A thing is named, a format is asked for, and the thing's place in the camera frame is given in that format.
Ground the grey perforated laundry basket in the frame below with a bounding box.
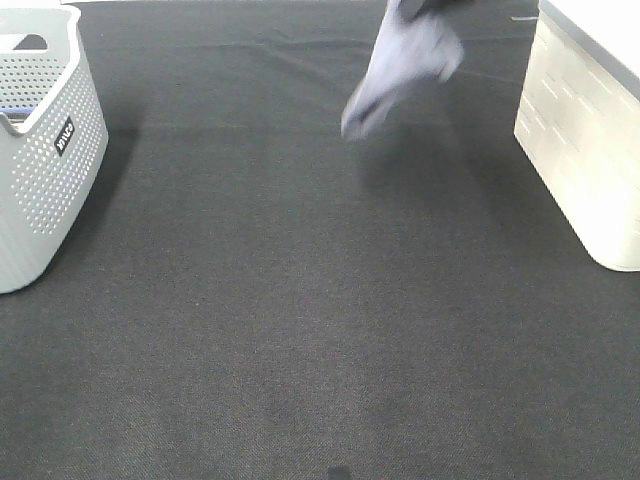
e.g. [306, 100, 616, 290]
[1, 1, 108, 293]

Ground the blue cloth in basket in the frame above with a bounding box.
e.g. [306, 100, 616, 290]
[0, 106, 34, 123]

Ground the lavender towel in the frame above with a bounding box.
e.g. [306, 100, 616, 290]
[341, 1, 464, 140]

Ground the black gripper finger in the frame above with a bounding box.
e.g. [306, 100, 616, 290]
[401, 0, 446, 16]

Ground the white plastic storage bin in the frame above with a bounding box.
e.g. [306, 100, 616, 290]
[514, 1, 639, 272]

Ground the black table cloth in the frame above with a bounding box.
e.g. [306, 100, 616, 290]
[1, 1, 639, 479]

